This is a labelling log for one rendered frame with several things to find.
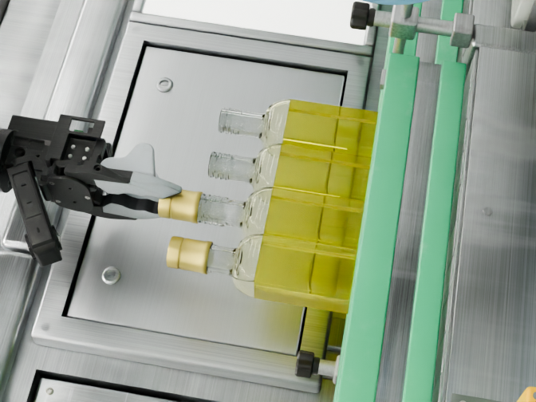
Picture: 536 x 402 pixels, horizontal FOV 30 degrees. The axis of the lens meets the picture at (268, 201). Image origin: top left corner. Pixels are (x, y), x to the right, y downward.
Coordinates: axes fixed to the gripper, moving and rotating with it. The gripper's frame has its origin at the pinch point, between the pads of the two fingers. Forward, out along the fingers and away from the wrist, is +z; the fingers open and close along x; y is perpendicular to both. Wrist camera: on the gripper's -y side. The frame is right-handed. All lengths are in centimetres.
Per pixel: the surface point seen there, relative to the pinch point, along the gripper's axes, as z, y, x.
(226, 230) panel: 5.2, 4.4, 12.7
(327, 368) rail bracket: 19.9, -13.8, 5.0
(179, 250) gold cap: 2.6, -6.1, -1.6
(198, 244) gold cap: 4.4, -5.1, -1.6
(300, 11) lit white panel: 8.6, 39.4, 11.9
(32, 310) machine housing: -16.0, -9.2, 15.2
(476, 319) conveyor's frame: 31.9, -14.6, -15.2
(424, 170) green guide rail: 26.1, 1.0, -13.3
